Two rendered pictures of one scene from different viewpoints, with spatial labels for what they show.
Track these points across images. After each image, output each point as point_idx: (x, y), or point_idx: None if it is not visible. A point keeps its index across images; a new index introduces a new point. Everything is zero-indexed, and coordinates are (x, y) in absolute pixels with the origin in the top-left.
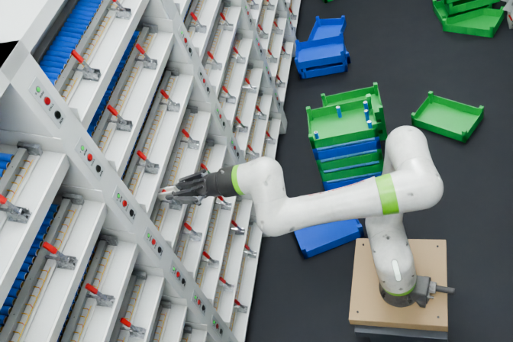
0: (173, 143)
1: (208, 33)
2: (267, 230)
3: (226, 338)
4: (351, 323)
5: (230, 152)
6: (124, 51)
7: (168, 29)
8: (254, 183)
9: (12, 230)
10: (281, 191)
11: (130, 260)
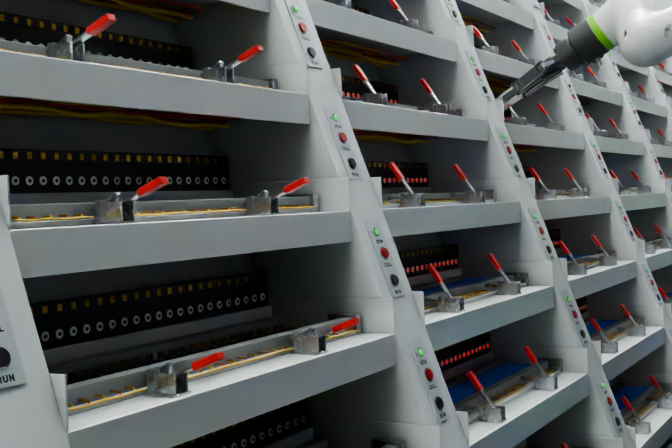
0: (521, 74)
1: (586, 87)
2: (632, 34)
3: (594, 366)
4: None
5: (616, 211)
6: None
7: (527, 10)
8: (614, 2)
9: None
10: (651, 5)
11: (445, 38)
